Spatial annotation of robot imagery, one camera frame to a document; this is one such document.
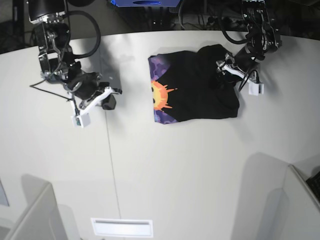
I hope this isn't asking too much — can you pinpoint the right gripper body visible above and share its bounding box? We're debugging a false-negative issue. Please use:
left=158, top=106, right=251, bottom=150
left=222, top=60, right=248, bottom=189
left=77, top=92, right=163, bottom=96
left=63, top=72, right=105, bottom=102

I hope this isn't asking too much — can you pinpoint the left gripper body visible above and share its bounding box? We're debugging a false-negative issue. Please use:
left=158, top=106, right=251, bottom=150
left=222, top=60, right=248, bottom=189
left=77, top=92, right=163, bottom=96
left=232, top=44, right=262, bottom=75

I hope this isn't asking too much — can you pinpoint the black T-shirt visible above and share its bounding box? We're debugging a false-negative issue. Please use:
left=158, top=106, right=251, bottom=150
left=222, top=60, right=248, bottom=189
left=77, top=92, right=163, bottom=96
left=148, top=44, right=240, bottom=125

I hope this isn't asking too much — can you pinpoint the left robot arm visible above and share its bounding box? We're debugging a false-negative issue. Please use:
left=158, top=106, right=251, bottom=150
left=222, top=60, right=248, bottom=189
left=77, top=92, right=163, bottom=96
left=216, top=0, right=282, bottom=85

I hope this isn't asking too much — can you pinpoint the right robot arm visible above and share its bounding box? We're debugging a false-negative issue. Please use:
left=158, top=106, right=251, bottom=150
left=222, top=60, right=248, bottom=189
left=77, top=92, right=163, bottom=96
left=28, top=0, right=122, bottom=116

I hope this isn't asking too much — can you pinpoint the blue box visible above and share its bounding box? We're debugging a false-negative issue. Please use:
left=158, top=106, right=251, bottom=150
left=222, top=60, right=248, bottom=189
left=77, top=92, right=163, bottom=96
left=110, top=0, right=180, bottom=8

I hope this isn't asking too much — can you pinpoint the black keyboard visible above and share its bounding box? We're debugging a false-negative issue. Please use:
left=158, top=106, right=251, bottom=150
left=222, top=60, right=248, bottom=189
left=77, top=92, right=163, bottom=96
left=306, top=172, right=320, bottom=200

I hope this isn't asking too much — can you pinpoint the white partition left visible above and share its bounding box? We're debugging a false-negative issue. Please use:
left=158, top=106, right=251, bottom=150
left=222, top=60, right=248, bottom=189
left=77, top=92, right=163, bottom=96
left=5, top=183, right=68, bottom=240

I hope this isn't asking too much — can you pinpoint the white partition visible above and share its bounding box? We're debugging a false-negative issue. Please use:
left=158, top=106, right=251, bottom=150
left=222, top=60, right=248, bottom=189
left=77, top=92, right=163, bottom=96
left=281, top=165, right=320, bottom=240
left=5, top=183, right=68, bottom=240

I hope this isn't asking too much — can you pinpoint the white partition right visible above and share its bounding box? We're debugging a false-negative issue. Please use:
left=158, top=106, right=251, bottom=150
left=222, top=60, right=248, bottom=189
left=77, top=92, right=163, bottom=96
left=281, top=165, right=320, bottom=240

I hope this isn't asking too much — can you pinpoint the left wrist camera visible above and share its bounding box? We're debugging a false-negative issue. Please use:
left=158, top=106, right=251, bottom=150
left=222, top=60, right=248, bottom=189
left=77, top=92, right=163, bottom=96
left=248, top=81, right=264, bottom=96

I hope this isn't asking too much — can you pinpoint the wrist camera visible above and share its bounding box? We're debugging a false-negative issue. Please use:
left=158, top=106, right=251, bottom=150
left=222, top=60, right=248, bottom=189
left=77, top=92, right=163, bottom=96
left=71, top=113, right=91, bottom=128
left=248, top=81, right=264, bottom=96

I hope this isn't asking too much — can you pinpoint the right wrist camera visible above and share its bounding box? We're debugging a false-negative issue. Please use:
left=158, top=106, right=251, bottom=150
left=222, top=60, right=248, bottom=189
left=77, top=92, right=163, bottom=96
left=71, top=113, right=91, bottom=128

